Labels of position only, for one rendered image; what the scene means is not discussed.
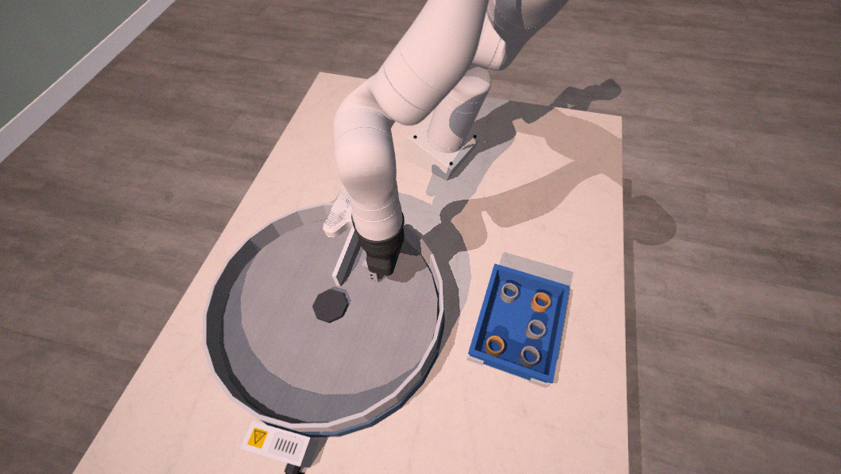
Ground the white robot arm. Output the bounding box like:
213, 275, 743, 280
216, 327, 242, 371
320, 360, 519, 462
333, 0, 569, 221

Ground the blue crate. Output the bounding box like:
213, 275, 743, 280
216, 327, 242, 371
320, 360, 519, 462
467, 264, 570, 388

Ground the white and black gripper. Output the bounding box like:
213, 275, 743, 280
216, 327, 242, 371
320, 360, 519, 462
323, 186, 405, 282

